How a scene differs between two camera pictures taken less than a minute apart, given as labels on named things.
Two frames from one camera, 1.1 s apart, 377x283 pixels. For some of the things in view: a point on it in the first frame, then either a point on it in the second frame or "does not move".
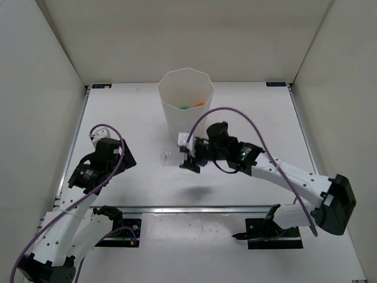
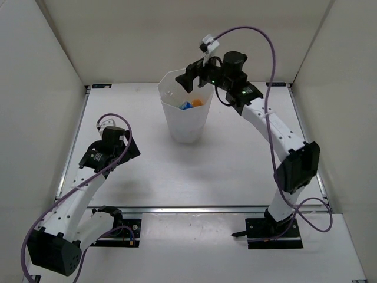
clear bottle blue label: [170, 157] to [186, 105]
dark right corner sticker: [275, 84] does not move
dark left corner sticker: [101, 85] does not move
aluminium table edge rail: [203, 210] does not move
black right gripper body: [206, 151] to [215, 75]
